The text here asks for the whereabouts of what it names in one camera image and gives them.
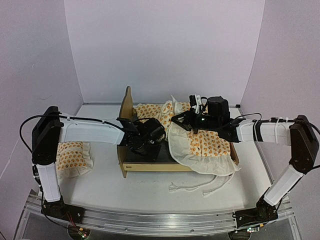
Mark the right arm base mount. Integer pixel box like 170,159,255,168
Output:
232,196,279,230

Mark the small duck print pillow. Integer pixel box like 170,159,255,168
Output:
55,141,94,179

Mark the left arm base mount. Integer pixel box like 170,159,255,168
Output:
41,192,85,226

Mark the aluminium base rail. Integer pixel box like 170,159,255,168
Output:
13,191,302,240

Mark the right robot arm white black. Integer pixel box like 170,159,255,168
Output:
169,92,320,210

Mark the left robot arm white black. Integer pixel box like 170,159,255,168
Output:
24,106,166,219

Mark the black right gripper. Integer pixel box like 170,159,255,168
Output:
171,108,221,134

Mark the grey bed mat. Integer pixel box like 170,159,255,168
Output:
124,141,177,164

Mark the wooden pet bed frame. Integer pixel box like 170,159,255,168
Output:
117,86,239,176

